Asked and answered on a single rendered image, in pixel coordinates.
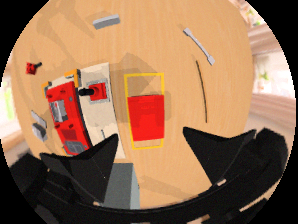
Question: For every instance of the thin brown rod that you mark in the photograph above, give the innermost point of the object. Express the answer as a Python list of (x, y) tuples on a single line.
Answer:
[(204, 90)]

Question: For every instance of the yellow rectangular outline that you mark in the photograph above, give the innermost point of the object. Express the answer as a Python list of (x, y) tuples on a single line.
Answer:
[(127, 110)]

